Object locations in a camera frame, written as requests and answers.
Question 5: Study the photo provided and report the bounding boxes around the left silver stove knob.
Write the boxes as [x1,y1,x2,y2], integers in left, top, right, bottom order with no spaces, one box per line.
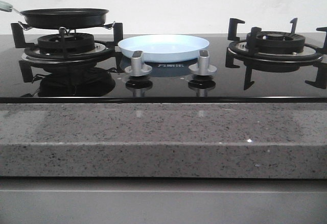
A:
[125,51,152,77]

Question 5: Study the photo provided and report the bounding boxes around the black frying pan green handle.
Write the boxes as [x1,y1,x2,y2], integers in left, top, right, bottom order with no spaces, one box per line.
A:
[0,0,110,30]

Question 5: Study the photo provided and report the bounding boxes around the right black burner grate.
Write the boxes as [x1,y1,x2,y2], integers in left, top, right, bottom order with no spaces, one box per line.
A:
[225,18,326,90]

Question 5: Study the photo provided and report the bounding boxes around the grey cabinet front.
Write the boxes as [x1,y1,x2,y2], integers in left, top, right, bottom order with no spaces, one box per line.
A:
[1,178,326,223]

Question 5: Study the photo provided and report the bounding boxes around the wire pan support ring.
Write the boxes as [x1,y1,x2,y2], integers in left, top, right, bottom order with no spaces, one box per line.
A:
[17,20,116,36]

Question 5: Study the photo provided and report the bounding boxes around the black glass gas cooktop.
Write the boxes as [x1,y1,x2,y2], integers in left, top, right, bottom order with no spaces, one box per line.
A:
[1,35,326,104]

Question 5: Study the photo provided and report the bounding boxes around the right silver stove knob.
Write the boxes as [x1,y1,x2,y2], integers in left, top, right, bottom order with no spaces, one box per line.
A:
[189,50,217,76]

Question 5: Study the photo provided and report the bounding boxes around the light blue plate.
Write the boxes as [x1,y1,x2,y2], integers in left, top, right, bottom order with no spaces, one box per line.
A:
[118,34,209,63]

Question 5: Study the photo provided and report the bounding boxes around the left black burner grate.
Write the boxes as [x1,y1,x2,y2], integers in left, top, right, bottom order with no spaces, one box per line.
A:
[11,22,123,64]

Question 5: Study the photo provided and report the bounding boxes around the black burner grate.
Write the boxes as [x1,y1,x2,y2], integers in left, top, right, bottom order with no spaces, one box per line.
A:
[225,18,326,90]
[11,22,123,64]

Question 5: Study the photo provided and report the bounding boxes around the silver stove knob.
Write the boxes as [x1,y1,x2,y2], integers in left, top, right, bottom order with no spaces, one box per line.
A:
[189,50,217,76]
[125,51,152,77]

